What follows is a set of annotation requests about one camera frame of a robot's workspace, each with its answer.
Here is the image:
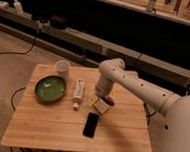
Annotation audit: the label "black rectangular eraser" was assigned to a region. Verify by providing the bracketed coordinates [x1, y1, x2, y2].
[82, 112, 99, 138]

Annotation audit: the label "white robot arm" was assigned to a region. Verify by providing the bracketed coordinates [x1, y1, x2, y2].
[95, 58, 190, 152]

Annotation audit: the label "beige sponge block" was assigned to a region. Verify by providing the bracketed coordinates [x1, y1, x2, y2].
[93, 98, 110, 114]

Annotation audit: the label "white remote controller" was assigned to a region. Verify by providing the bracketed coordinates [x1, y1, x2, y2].
[73, 78, 85, 103]

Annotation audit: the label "wooden table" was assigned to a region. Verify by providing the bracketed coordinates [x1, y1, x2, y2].
[0, 64, 152, 152]

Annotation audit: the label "green round plate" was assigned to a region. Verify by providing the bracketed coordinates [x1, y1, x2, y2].
[35, 75, 67, 104]

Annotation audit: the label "black device on ledge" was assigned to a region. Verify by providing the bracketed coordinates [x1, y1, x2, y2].
[50, 15, 68, 30]

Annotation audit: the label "white spray bottle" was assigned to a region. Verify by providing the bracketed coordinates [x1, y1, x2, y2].
[13, 0, 24, 15]

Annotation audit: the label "black floor cable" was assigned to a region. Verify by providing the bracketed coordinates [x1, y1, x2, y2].
[0, 25, 40, 60]

